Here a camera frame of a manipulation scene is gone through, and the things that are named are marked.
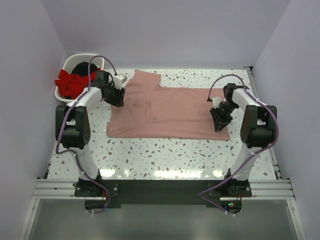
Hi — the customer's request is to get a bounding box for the pink t shirt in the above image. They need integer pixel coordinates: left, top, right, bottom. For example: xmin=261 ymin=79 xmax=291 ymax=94
xmin=106 ymin=70 xmax=230 ymax=141

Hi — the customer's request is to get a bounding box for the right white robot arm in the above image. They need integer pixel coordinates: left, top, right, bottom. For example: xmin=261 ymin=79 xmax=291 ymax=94
xmin=207 ymin=83 xmax=279 ymax=184

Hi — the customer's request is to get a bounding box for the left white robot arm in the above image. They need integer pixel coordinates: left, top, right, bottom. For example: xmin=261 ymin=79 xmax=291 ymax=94
xmin=55 ymin=70 xmax=128 ymax=183

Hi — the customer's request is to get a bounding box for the black t shirt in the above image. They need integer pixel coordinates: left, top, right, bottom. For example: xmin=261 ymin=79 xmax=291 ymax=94
xmin=71 ymin=61 xmax=98 ymax=77

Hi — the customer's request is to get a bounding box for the red t shirt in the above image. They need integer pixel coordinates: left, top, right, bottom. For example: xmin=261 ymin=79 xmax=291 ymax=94
xmin=55 ymin=69 xmax=89 ymax=100

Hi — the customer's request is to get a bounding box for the white laundry basket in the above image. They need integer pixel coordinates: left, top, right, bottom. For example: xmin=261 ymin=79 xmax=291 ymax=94
xmin=54 ymin=53 xmax=105 ymax=103

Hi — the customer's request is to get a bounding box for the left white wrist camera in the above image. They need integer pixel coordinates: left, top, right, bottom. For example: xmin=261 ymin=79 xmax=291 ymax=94
xmin=113 ymin=74 xmax=128 ymax=89

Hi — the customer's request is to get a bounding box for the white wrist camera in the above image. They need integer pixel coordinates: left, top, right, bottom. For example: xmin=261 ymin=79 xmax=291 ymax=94
xmin=113 ymin=74 xmax=128 ymax=89
xmin=207 ymin=96 xmax=223 ymax=109

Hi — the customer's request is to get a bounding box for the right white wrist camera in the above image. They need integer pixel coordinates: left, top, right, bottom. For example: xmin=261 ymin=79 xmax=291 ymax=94
xmin=207 ymin=96 xmax=223 ymax=109

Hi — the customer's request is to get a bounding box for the aluminium frame rail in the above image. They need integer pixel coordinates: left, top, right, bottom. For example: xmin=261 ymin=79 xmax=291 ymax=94
xmin=18 ymin=177 xmax=298 ymax=240

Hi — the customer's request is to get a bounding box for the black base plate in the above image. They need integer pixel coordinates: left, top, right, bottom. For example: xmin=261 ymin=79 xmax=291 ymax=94
xmin=73 ymin=179 xmax=253 ymax=213

